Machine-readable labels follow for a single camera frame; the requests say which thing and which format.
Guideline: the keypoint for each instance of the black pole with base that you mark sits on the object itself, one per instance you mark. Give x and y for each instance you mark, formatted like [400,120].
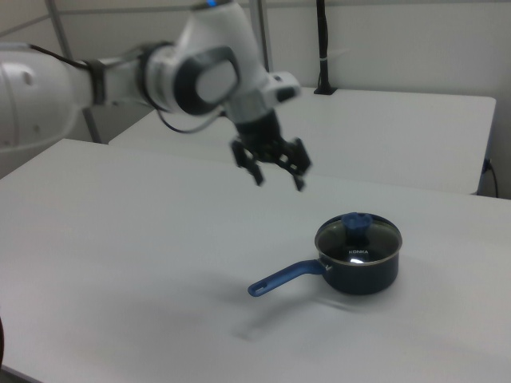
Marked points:
[324,48]

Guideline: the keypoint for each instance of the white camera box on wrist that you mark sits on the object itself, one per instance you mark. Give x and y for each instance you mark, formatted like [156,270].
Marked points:
[282,88]

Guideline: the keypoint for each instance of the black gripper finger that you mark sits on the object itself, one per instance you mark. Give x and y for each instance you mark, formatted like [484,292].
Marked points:
[297,161]
[249,163]

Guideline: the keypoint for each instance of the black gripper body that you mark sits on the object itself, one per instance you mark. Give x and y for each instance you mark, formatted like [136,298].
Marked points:
[259,131]

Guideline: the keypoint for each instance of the dark blue saucepan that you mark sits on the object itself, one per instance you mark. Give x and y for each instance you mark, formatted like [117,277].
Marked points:
[359,271]

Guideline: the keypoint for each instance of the glass lid with blue knob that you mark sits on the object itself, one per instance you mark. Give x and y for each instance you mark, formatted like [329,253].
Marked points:
[358,239]

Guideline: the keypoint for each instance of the white back table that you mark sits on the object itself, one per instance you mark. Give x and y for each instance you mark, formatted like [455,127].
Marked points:
[383,135]

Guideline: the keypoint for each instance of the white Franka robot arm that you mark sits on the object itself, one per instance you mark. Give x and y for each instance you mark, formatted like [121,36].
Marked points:
[207,60]

